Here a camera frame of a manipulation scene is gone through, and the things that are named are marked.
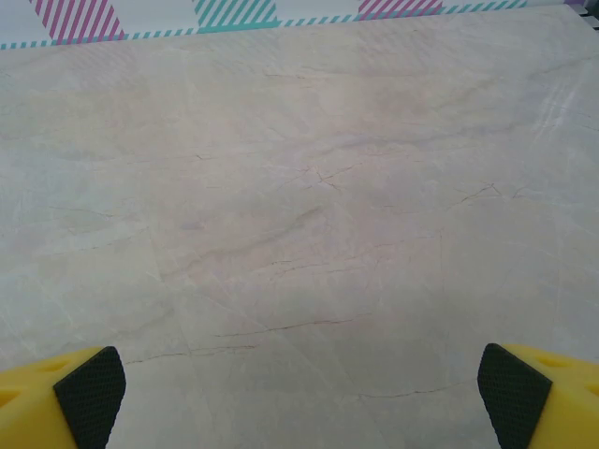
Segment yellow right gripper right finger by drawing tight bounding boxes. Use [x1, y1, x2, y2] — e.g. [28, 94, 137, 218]
[476, 342, 599, 449]

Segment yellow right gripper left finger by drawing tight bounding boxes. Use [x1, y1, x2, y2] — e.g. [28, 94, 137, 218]
[0, 345, 127, 449]

